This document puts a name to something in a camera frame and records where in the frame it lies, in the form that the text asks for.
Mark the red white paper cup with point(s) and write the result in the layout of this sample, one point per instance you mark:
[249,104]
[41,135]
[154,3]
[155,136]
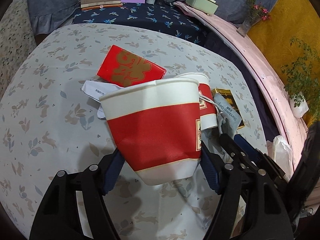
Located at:
[156,127]
[208,111]

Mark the grey drawstring pouch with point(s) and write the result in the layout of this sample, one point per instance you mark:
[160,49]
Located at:
[224,125]

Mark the pink dotted cloth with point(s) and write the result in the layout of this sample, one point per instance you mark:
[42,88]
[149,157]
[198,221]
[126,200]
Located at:
[293,129]

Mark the navy floral cloth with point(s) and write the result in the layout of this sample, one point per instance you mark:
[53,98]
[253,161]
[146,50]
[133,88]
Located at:
[167,19]

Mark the yellow cloth backdrop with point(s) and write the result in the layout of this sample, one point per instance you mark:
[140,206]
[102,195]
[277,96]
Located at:
[289,18]

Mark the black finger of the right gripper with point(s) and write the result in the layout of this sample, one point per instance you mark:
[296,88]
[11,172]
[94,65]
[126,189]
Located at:
[239,149]

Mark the red gold envelope box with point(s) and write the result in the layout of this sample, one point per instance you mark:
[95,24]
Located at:
[124,68]

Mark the green plant white pot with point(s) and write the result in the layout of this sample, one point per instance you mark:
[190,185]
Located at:
[302,81]

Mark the white folded paper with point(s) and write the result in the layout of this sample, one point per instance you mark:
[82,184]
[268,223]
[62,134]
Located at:
[95,89]

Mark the glass vase pink flowers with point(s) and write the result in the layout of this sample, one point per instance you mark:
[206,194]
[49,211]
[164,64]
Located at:
[256,12]

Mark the white plastic trash bag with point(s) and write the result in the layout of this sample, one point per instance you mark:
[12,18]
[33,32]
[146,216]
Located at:
[280,151]

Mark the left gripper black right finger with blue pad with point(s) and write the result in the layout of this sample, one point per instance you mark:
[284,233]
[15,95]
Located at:
[250,206]

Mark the black gold cigarette box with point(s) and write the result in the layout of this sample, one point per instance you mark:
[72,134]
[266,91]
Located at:
[230,108]

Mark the floral light tablecloth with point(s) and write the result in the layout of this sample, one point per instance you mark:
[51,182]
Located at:
[48,124]

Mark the mint green tissue box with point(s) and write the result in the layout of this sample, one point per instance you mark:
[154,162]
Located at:
[207,6]

